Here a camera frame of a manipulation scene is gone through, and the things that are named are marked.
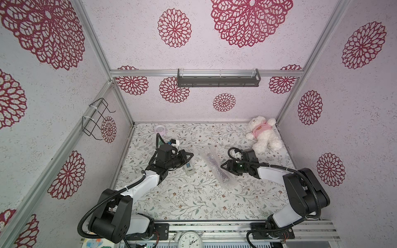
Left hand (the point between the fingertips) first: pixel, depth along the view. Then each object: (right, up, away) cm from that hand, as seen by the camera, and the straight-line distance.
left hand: (194, 155), depth 83 cm
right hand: (+17, -7, +8) cm, 20 cm away
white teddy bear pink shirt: (+46, +13, +22) cm, 53 cm away
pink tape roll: (-26, +16, +30) cm, 43 cm away
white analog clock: (-1, -36, -15) cm, 39 cm away
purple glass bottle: (+16, -11, +4) cm, 20 cm away
